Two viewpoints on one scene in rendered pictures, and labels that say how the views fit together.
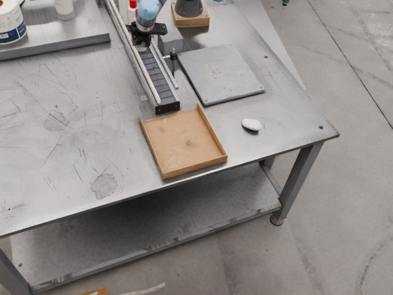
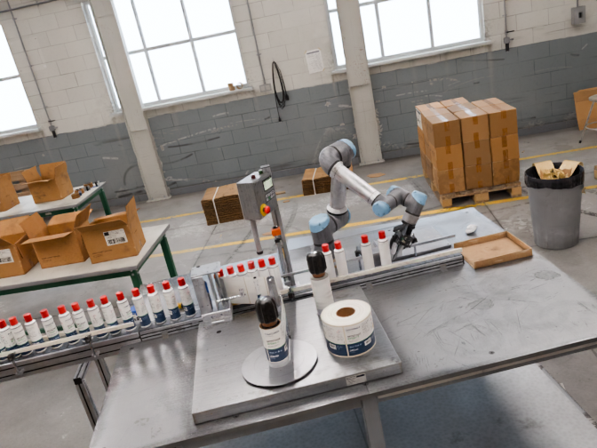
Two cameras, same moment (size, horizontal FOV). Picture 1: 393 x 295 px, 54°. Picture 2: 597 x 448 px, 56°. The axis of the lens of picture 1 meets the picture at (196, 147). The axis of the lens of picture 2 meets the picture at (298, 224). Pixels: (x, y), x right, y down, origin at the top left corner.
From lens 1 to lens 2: 293 cm
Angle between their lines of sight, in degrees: 60
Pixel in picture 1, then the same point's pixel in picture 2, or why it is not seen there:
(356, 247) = not seen: hidden behind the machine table
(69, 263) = (570, 415)
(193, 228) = not seen: hidden behind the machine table
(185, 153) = (504, 250)
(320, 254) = not seen: hidden behind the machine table
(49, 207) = (577, 292)
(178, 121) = (470, 254)
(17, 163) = (537, 313)
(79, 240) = (542, 411)
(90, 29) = (353, 294)
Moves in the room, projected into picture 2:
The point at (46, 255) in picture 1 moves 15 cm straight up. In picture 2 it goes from (567, 433) to (566, 405)
